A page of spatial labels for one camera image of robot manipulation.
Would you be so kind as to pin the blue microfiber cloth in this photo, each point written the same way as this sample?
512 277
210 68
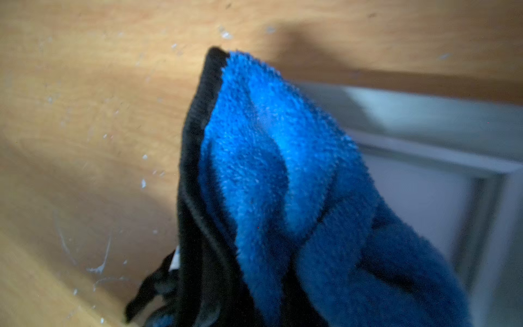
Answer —
280 222

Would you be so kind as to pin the light green picture frame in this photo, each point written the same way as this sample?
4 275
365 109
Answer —
452 169

